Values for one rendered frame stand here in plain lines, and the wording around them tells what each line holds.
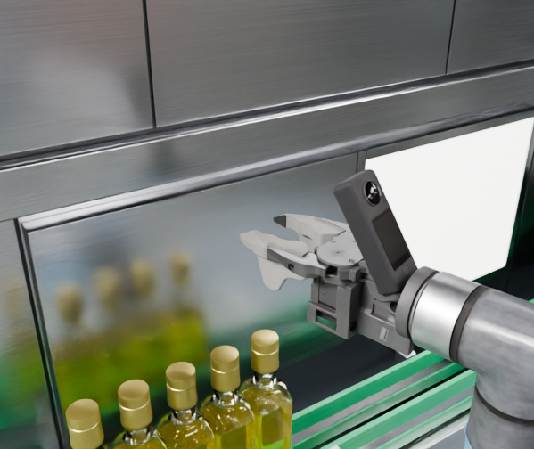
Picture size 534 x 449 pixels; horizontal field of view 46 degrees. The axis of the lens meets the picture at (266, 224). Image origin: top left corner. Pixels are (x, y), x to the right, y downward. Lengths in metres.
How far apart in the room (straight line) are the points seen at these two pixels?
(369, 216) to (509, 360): 0.17
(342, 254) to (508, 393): 0.20
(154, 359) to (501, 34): 0.75
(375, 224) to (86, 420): 0.36
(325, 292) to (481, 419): 0.19
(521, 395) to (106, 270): 0.47
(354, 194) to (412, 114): 0.43
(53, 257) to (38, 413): 0.24
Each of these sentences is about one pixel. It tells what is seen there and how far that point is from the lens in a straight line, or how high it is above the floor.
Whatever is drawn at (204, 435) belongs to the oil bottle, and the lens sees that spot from 0.78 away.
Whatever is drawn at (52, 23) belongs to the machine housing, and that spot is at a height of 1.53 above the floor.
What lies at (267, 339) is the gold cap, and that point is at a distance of 0.78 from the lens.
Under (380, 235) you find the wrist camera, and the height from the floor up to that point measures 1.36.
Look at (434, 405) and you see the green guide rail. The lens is 1.05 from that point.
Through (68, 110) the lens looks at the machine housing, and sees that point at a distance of 0.73.
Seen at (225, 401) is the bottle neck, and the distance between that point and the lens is 0.79.
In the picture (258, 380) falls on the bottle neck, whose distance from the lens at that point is 0.81.
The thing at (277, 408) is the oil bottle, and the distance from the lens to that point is 0.83.
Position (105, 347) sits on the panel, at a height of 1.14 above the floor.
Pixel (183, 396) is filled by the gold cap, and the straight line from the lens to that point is 0.74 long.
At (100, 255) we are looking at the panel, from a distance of 0.76.
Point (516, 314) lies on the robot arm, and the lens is 0.56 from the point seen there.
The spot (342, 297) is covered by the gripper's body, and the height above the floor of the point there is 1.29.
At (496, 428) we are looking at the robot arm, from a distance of 0.61.
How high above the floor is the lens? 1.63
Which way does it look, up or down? 27 degrees down
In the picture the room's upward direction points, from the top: straight up
